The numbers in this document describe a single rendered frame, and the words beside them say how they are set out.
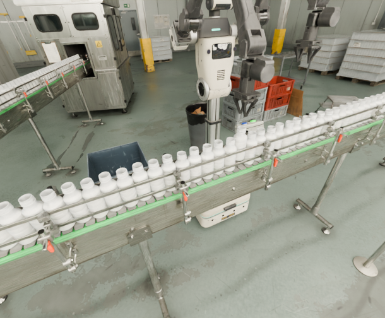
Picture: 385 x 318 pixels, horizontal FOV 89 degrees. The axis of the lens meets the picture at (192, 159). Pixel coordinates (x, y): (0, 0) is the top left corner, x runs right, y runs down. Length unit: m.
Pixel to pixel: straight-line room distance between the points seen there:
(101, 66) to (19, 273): 3.78
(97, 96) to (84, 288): 3.49
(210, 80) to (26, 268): 1.29
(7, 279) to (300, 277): 1.70
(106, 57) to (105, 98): 0.77
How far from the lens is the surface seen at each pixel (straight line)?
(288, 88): 4.04
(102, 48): 4.27
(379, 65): 7.06
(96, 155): 1.36
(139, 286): 1.77
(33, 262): 0.94
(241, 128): 0.90
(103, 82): 4.40
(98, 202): 0.78
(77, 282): 1.96
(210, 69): 1.37
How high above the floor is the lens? 1.59
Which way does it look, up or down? 36 degrees down
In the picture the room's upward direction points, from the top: 3 degrees counter-clockwise
